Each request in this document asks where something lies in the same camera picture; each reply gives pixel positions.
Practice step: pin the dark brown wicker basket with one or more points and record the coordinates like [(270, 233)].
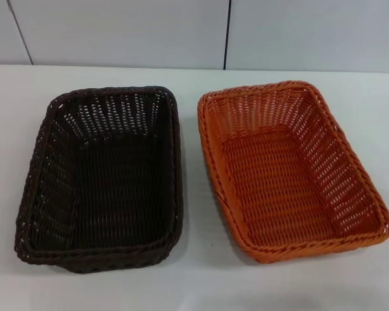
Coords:
[(116, 181)]

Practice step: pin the orange wicker basket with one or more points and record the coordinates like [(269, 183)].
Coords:
[(285, 181)]

